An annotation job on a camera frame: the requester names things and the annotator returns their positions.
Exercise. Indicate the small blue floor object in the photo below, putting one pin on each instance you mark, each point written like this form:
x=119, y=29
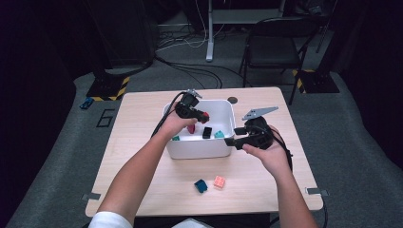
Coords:
x=86, y=103

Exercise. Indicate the dark blue toy block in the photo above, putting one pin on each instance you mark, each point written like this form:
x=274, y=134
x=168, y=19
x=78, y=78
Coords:
x=201, y=186

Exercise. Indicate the light teal toy block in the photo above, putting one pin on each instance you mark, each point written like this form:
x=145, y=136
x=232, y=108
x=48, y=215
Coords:
x=219, y=134

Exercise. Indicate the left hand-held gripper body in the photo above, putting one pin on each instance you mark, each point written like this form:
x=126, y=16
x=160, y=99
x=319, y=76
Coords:
x=187, y=107

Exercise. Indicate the person's right hand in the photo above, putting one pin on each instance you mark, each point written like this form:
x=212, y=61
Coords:
x=272, y=156

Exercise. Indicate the white plastic bin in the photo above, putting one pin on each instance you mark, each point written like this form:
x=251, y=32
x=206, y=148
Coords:
x=199, y=150

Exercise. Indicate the dark red toy block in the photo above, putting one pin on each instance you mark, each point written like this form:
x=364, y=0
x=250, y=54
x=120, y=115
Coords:
x=191, y=129

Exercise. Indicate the black toy block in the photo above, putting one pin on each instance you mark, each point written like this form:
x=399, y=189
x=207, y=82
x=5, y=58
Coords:
x=207, y=132

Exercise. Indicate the black striped stand base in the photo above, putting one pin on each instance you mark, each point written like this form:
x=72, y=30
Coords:
x=316, y=83
x=106, y=90

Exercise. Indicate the grey metal table bracket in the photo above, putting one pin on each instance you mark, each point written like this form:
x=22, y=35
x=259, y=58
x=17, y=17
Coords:
x=91, y=196
x=316, y=191

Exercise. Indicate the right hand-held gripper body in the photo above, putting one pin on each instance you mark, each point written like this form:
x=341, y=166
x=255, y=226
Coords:
x=259, y=137

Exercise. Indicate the salmon pink toy block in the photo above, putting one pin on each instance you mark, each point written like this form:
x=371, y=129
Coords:
x=219, y=182

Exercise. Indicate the white metal desk frame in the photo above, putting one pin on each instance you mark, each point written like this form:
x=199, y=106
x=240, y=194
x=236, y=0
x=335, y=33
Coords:
x=209, y=38

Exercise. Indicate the person's white shirt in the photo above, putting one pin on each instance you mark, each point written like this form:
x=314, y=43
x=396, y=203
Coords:
x=109, y=221

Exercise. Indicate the teal green toy block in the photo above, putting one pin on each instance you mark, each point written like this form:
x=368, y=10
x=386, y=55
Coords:
x=176, y=138

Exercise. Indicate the person's left hand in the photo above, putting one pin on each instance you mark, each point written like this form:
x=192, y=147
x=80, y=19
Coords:
x=174, y=125

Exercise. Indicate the black folding chair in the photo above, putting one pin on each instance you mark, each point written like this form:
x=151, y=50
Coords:
x=272, y=47

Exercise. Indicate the dark round table grommet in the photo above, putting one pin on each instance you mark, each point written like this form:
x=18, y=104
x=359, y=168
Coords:
x=232, y=99

